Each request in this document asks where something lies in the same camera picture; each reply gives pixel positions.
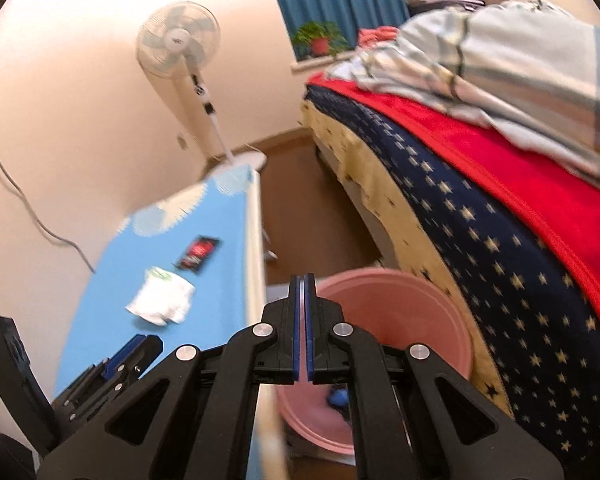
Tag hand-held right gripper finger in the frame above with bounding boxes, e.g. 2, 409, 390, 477
37, 274, 306, 480
305, 274, 566, 480

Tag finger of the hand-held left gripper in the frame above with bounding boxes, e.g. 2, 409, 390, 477
52, 359, 131, 443
111, 334, 164, 385

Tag white cloth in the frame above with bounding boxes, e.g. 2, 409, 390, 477
125, 266, 197, 326

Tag pink plastic bucket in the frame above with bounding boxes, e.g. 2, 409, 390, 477
275, 268, 473, 457

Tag blue ironing board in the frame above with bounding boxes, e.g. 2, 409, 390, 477
55, 169, 261, 480

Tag black and red packet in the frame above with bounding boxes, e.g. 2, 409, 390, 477
174, 235, 223, 275

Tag bed with star sheet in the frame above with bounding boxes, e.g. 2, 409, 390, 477
300, 85, 600, 466

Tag red blanket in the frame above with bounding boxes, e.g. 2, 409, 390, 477
307, 72, 600, 351

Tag white windowsill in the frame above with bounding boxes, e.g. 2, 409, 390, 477
291, 52, 353, 73

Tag potted green plant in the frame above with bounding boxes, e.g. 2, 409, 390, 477
292, 21, 350, 59

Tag pink clothes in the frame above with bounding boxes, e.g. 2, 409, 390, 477
356, 27, 398, 51

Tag white standing fan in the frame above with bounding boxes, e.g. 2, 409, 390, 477
136, 1, 268, 171

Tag plaid duvet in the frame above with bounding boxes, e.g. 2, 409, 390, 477
325, 0, 600, 186

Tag dark bed frame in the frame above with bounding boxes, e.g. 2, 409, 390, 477
312, 135, 398, 271

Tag grey wall cable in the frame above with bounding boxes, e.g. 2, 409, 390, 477
0, 102, 97, 273

